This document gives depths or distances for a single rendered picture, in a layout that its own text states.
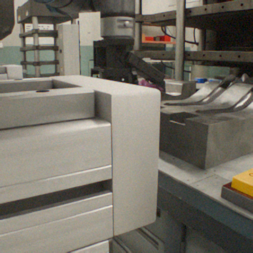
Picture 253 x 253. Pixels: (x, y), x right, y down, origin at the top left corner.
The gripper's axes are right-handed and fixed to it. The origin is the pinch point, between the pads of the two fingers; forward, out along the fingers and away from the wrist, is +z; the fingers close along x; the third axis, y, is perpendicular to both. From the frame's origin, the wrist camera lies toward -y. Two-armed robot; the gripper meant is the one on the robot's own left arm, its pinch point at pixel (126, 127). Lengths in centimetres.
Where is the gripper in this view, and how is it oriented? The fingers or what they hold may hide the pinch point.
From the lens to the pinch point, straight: 63.7
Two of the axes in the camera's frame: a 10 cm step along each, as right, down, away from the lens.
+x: 4.8, 2.3, -8.4
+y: -8.7, 1.3, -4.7
